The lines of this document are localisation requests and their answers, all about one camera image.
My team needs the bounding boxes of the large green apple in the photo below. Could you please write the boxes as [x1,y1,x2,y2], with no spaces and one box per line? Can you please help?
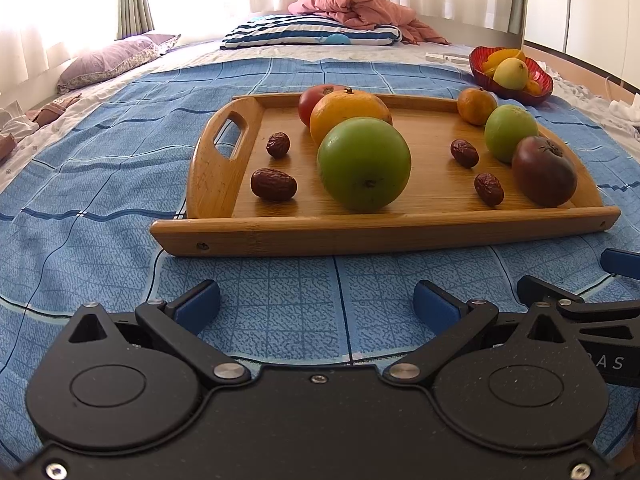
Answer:
[317,117,412,212]

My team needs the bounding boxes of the red date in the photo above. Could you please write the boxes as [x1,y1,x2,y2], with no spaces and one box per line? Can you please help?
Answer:
[250,168,297,202]
[450,139,479,168]
[266,132,291,159]
[474,172,505,207]

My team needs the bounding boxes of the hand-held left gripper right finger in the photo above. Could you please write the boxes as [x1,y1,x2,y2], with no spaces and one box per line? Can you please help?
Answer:
[382,281,581,388]

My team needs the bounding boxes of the small orange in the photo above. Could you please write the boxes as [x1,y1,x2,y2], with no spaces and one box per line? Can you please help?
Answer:
[457,87,498,126]

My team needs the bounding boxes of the blue striped pillow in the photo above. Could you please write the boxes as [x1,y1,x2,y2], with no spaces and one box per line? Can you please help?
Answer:
[220,14,403,49]

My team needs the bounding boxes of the pink clothing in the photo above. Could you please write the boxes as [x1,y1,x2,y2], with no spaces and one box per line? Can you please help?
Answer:
[0,95,81,161]

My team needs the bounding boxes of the large orange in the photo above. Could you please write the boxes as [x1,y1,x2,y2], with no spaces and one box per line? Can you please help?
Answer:
[309,87,393,147]

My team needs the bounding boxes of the pink blanket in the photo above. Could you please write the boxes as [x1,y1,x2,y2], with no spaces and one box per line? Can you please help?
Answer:
[288,0,451,46]

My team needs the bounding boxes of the dark purple tomato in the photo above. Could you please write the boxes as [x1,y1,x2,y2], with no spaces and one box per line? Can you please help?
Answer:
[511,135,578,207]

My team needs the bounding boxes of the purple pillow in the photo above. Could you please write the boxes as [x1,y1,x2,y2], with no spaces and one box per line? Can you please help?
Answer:
[56,34,181,95]

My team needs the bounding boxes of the red tomato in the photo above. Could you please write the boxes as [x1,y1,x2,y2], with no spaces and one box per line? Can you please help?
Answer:
[298,84,351,127]

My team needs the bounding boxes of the white sheer curtain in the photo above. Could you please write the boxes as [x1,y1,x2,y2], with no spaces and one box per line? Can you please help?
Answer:
[0,0,511,106]

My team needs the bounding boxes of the yellow starfruit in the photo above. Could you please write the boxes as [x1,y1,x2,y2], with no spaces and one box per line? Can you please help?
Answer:
[482,49,526,76]

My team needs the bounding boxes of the yellow green pear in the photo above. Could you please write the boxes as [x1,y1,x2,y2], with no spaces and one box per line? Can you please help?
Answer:
[493,57,529,91]

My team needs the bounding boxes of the wooden tray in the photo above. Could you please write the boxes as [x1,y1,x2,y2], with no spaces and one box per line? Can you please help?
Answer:
[150,92,621,257]

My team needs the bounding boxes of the small green apple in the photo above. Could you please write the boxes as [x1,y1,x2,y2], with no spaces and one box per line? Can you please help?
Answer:
[484,105,540,164]

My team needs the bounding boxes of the red glass bowl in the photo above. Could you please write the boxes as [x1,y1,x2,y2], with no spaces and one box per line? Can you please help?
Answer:
[469,46,554,106]

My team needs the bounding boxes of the white wardrobe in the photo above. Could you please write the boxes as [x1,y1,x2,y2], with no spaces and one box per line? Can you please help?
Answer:
[522,0,640,91]

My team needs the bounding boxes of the blue checked cloth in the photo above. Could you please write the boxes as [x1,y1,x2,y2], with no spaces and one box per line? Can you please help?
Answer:
[0,57,640,456]

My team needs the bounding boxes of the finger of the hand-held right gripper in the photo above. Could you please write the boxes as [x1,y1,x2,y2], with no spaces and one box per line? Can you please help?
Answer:
[517,275,640,343]
[601,248,640,277]

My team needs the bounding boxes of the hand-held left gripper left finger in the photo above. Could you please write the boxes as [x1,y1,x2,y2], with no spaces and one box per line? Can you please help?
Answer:
[62,280,251,387]

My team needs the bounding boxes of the white clothing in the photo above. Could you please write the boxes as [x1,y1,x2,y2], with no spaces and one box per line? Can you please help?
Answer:
[607,100,640,137]

